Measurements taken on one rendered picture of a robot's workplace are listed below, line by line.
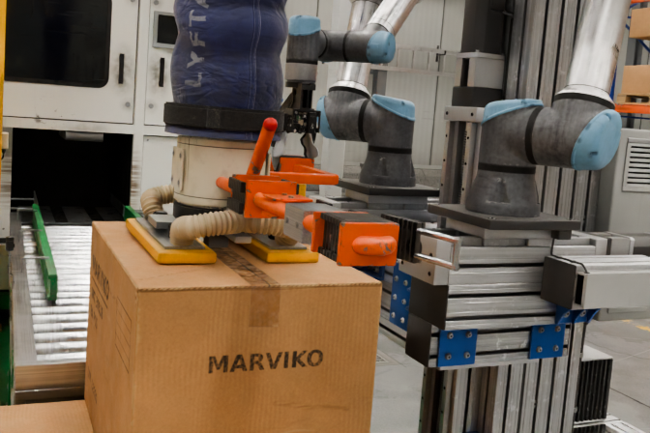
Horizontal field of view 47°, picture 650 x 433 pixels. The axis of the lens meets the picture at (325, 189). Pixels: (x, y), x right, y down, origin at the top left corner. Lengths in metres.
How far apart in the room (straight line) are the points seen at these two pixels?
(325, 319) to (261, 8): 0.55
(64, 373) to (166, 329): 0.72
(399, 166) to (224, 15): 0.77
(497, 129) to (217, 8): 0.60
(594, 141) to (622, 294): 0.32
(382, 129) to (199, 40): 0.73
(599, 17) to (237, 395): 0.97
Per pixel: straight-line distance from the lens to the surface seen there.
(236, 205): 1.18
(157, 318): 1.15
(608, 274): 1.56
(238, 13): 1.35
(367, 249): 0.84
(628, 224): 1.96
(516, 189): 1.54
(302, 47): 1.76
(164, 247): 1.30
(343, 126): 2.00
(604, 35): 1.56
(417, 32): 12.33
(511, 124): 1.53
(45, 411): 1.76
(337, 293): 1.23
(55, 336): 2.25
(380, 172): 1.96
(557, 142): 1.49
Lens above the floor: 1.22
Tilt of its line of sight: 6 degrees down
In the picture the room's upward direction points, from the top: 4 degrees clockwise
